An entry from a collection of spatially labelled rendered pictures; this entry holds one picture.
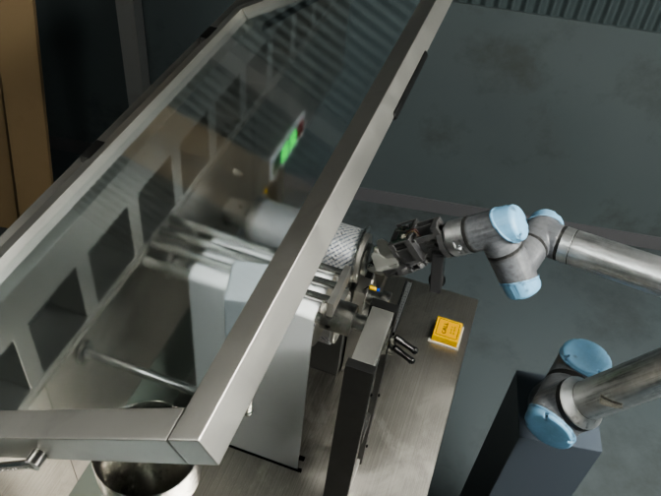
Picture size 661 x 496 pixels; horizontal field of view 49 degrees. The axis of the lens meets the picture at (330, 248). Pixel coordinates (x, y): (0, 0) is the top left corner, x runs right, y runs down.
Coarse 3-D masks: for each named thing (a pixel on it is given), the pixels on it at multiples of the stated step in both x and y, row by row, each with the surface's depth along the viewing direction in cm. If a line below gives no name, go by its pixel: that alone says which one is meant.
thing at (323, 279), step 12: (324, 264) 132; (324, 276) 132; (336, 276) 132; (348, 276) 132; (312, 288) 130; (324, 288) 130; (336, 288) 128; (312, 300) 128; (324, 300) 126; (336, 300) 127
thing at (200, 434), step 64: (256, 0) 150; (448, 0) 104; (192, 64) 135; (384, 64) 90; (128, 128) 119; (384, 128) 81; (64, 192) 107; (320, 192) 71; (0, 256) 97; (320, 256) 66; (256, 320) 58; (256, 384) 56; (0, 448) 63; (64, 448) 58; (128, 448) 55; (192, 448) 51
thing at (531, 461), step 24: (528, 384) 185; (504, 408) 195; (504, 432) 190; (528, 432) 175; (480, 456) 215; (504, 456) 186; (528, 456) 179; (552, 456) 178; (576, 456) 176; (480, 480) 209; (504, 480) 189; (528, 480) 187; (552, 480) 186; (576, 480) 184
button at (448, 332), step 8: (440, 320) 195; (448, 320) 195; (440, 328) 193; (448, 328) 193; (456, 328) 193; (432, 336) 191; (440, 336) 191; (448, 336) 191; (456, 336) 191; (448, 344) 192; (456, 344) 191
